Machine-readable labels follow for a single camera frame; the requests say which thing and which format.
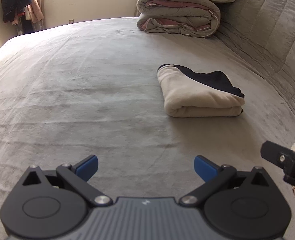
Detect beige and black sweatshirt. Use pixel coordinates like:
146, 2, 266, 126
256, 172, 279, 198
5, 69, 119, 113
157, 64, 245, 118

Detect pink clothes on rack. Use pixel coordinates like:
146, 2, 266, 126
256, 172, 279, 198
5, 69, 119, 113
12, 0, 44, 25

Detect grey bed sheet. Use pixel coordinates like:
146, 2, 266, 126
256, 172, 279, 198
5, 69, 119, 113
0, 18, 295, 239

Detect grey quilted headboard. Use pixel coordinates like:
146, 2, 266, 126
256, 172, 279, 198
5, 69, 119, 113
216, 0, 295, 116

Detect folded grey pink quilt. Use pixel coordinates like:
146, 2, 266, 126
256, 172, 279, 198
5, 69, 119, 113
137, 0, 221, 38

